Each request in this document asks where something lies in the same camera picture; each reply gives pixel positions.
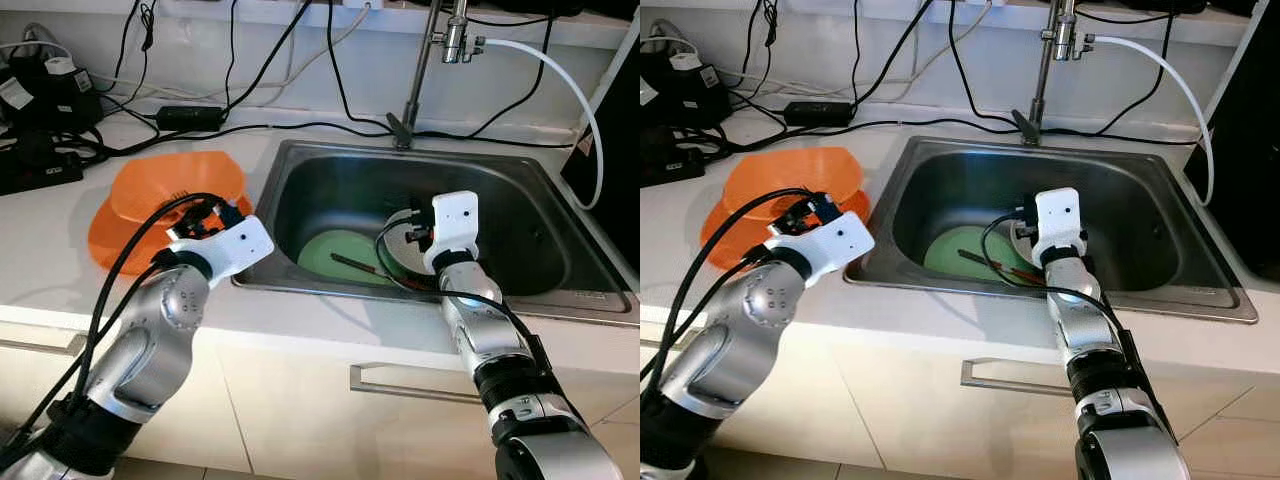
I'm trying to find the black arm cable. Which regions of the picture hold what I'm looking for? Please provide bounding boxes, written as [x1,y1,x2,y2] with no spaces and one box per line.
[640,188,816,381]
[375,213,551,376]
[979,211,1151,381]
[0,193,226,471]

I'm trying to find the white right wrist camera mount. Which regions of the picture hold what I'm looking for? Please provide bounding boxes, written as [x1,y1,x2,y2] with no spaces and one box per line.
[1030,186,1087,269]
[424,191,480,274]

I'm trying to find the metal drawer handle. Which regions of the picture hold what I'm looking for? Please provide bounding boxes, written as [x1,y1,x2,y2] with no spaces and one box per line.
[960,358,1079,399]
[0,335,88,358]
[349,363,488,405]

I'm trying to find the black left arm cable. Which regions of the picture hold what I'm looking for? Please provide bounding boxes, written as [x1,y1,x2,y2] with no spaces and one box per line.
[0,193,226,471]
[640,188,816,381]

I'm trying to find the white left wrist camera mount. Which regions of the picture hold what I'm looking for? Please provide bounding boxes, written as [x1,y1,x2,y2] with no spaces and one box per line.
[163,214,276,291]
[766,211,877,287]

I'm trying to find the green plate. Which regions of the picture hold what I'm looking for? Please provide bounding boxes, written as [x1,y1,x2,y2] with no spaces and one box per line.
[297,229,399,287]
[922,225,1049,285]

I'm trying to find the black charger block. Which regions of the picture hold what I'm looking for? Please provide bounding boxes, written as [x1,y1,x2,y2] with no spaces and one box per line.
[640,55,743,131]
[0,60,103,136]

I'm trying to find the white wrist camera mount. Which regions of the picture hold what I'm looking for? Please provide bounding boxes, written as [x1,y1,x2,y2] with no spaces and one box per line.
[163,214,276,291]
[424,191,480,274]
[766,211,877,287]
[1030,186,1087,269]

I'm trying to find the black appliance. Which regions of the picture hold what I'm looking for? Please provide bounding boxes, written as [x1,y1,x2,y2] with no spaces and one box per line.
[1185,0,1280,283]

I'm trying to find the metal faucet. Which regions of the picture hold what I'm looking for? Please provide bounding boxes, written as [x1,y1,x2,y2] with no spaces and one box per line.
[1010,0,1098,146]
[385,0,488,151]

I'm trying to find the orange plastic plate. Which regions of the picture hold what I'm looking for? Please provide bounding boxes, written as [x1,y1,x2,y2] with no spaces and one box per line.
[87,195,257,277]
[699,190,873,273]

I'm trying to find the black power strip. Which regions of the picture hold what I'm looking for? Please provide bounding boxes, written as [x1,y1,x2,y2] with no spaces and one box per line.
[0,135,86,196]
[640,125,706,188]

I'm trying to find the orange plastic bowl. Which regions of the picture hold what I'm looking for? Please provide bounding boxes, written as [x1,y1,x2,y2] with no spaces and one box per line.
[721,146,867,223]
[109,150,247,227]

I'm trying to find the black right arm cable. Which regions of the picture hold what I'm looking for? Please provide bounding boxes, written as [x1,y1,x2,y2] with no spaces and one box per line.
[979,211,1151,381]
[375,213,551,376]

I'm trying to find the stainless steel sink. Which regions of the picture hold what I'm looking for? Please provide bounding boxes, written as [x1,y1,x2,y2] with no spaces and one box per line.
[235,138,636,326]
[845,135,1259,323]

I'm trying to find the black power adapter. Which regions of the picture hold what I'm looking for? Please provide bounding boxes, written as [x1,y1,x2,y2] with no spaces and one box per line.
[781,100,857,128]
[154,104,227,132]

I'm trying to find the white water hose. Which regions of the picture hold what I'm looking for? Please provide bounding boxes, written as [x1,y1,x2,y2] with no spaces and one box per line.
[480,38,606,211]
[1090,35,1216,207]

